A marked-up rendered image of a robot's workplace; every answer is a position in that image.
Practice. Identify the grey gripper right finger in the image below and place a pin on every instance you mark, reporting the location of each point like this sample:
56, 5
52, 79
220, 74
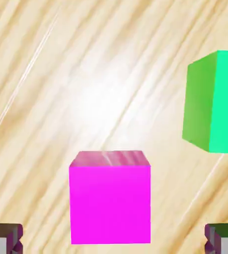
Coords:
225, 240

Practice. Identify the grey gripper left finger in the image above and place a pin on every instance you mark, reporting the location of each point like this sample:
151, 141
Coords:
0, 238

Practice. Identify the small magenta cube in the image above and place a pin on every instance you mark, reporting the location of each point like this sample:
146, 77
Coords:
109, 202

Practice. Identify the small green cube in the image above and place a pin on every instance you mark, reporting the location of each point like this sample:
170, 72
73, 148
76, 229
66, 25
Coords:
213, 103

